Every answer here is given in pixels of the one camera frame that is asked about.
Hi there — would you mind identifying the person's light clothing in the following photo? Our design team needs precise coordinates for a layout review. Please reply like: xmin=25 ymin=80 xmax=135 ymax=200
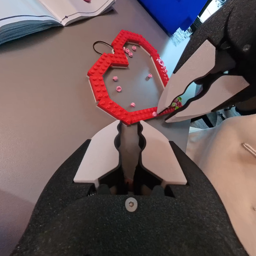
xmin=186 ymin=115 xmax=256 ymax=256

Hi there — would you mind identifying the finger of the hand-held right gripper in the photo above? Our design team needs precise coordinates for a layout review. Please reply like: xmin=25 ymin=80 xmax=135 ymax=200
xmin=157 ymin=39 xmax=217 ymax=114
xmin=165 ymin=76 xmax=250 ymax=123

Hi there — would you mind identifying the red brick heart frame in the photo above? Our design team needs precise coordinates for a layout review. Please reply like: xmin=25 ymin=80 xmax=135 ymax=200
xmin=87 ymin=30 xmax=183 ymax=126

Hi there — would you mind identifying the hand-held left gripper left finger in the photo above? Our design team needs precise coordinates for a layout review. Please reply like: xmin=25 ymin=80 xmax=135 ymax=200
xmin=74 ymin=120 xmax=122 ymax=188

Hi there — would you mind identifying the clear plastic bag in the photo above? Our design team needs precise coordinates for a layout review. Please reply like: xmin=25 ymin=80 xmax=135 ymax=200
xmin=172 ymin=28 xmax=193 ymax=47

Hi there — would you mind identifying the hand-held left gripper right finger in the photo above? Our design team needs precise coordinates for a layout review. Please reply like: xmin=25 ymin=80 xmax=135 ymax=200
xmin=138 ymin=121 xmax=187 ymax=185

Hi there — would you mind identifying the black cord loop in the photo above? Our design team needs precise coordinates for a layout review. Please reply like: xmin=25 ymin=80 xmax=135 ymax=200
xmin=93 ymin=41 xmax=114 ymax=55

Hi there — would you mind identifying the grey desk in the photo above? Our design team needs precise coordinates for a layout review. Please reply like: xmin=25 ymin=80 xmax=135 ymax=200
xmin=0 ymin=0 xmax=198 ymax=256

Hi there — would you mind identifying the black mesh office chair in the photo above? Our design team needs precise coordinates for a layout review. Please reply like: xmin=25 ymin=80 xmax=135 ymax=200
xmin=190 ymin=84 xmax=243 ymax=129

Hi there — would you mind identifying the instruction booklet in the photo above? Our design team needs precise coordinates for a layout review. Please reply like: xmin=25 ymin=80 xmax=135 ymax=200
xmin=0 ymin=0 xmax=116 ymax=45

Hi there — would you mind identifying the blue plastic bin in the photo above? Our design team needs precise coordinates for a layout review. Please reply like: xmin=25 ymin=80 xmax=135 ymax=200
xmin=138 ymin=0 xmax=208 ymax=36

